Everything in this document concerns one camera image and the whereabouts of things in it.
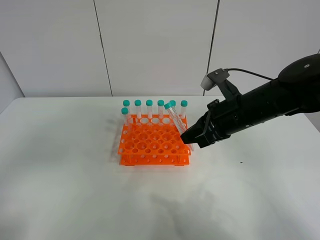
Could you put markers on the teal-capped test tube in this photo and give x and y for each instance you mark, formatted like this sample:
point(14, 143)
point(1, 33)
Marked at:
point(178, 122)

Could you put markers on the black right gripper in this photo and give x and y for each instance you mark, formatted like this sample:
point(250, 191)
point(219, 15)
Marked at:
point(220, 121)

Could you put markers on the orange test tube rack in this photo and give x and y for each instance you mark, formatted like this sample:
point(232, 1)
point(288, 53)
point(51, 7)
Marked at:
point(154, 141)

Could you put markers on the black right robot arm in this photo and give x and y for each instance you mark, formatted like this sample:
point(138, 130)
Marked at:
point(296, 90)

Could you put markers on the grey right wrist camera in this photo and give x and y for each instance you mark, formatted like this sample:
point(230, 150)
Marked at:
point(219, 78)

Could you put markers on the second row teal-capped tube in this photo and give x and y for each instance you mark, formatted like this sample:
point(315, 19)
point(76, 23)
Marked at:
point(127, 117)

